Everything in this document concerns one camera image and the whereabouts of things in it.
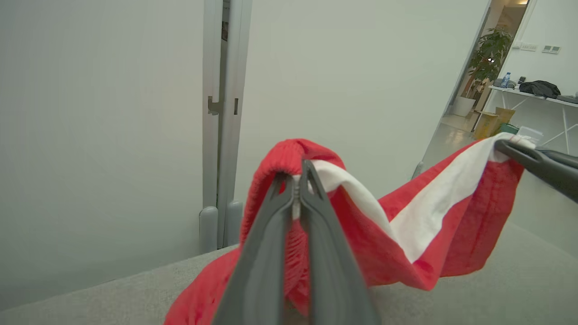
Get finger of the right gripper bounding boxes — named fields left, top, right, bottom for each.
left=510, top=140, right=578, bottom=170
left=495, top=140, right=578, bottom=203

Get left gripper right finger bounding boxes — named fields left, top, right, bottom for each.
left=299, top=160, right=380, bottom=325

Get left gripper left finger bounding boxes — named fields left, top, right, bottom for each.
left=212, top=174, right=295, bottom=325

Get red shorts with white stripe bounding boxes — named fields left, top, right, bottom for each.
left=163, top=132, right=536, bottom=325

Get clear plastic container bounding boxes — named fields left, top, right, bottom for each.
left=516, top=126, right=544, bottom=146

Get black bag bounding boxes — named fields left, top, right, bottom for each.
left=519, top=80, right=562, bottom=99

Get brown cardboard box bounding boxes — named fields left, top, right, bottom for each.
left=472, top=107, right=516, bottom=140

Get white table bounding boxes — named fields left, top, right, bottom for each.
left=488, top=85, right=578, bottom=154

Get white plant pot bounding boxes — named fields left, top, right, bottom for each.
left=452, top=96, right=477, bottom=118

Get green potted plant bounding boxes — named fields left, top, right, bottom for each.
left=467, top=27, right=514, bottom=99

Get grey double partition post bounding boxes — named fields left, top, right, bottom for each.
left=199, top=0, right=253, bottom=254

